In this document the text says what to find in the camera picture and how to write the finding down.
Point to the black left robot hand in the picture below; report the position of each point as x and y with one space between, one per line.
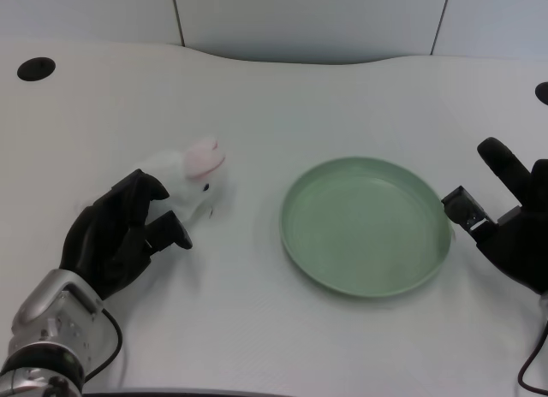
98 238

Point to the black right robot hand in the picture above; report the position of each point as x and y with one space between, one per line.
522 247

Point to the white rabbit plush doll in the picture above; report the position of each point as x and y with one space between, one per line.
188 187

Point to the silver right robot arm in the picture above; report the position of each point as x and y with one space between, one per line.
544 305

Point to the green round plate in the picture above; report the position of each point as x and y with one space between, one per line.
364 230

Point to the grey partition panel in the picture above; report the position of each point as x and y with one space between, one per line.
308 20
496 16
85 12

